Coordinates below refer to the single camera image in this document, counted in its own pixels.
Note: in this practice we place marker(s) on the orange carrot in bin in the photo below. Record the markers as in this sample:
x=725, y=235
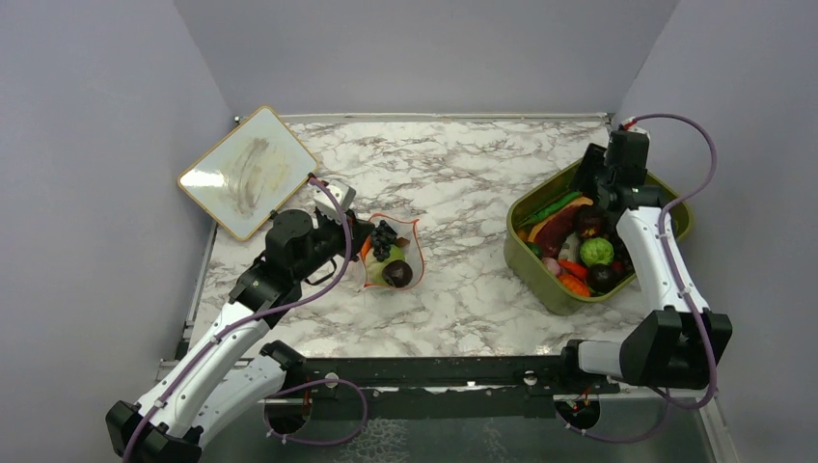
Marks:
x=574, y=285

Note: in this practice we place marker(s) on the green custard apple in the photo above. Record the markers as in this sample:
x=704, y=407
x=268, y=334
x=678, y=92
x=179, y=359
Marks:
x=597, y=251

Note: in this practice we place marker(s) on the gold framed mirror tray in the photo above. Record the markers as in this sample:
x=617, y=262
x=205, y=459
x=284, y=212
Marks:
x=249, y=174

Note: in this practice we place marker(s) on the green long bean pod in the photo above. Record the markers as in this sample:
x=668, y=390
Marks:
x=544, y=212

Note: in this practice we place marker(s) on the white garlic bulb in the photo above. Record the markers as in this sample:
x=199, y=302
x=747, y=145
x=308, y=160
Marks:
x=570, y=248

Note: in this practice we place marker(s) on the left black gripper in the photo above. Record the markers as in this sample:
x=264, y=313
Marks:
x=360, y=231

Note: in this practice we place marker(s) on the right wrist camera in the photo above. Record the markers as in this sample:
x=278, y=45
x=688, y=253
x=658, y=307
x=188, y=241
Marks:
x=632, y=125

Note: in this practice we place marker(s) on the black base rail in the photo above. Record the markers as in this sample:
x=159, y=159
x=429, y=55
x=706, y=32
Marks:
x=420, y=388

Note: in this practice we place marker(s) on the clear zip top bag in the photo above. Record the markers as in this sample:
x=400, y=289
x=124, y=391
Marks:
x=413, y=252

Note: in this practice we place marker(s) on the green cabbage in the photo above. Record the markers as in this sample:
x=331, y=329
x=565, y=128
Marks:
x=374, y=267

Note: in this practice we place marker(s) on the halved fig piece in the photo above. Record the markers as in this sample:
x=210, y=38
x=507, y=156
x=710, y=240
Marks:
x=550, y=234

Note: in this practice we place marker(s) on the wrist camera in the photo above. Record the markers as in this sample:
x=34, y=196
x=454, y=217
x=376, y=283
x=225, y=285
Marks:
x=332, y=200
x=632, y=125

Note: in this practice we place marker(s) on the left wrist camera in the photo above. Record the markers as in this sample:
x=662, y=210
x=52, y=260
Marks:
x=332, y=200

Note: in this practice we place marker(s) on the dark purple mangosteen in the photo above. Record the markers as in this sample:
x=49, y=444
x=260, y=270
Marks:
x=397, y=274

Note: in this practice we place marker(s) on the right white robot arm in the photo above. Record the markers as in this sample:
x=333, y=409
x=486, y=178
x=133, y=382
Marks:
x=680, y=341

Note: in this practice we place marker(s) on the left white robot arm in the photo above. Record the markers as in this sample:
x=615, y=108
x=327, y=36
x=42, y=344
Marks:
x=304, y=257

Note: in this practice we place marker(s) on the olive green plastic bin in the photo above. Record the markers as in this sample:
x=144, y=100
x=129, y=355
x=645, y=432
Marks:
x=543, y=275

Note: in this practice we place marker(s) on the red onion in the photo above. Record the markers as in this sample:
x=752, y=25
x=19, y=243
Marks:
x=552, y=265

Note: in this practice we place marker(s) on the red chili pepper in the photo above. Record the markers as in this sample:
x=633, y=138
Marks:
x=574, y=269

